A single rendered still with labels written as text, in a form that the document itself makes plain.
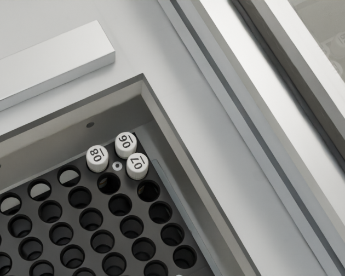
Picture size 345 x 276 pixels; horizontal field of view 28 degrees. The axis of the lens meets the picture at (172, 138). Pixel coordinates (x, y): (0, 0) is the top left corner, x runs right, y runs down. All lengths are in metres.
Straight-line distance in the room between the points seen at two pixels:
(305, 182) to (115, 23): 0.14
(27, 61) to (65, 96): 0.03
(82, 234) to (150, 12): 0.13
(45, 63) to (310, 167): 0.14
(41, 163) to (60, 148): 0.02
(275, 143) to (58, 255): 0.14
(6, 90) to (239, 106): 0.12
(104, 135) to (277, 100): 0.17
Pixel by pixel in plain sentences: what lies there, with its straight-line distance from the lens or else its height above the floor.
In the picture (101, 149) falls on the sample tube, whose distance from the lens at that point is 0.39.
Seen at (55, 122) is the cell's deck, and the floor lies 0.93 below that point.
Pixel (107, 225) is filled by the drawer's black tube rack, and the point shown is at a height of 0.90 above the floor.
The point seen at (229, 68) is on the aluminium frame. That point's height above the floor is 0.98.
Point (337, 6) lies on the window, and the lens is 0.27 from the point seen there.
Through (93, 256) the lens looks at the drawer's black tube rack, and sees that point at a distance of 0.38.
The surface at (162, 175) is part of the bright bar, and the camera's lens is 0.45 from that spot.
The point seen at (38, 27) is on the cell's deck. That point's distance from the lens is 0.38.
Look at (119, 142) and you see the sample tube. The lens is 0.39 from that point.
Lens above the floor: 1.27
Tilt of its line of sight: 67 degrees down
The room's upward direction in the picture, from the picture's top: 11 degrees clockwise
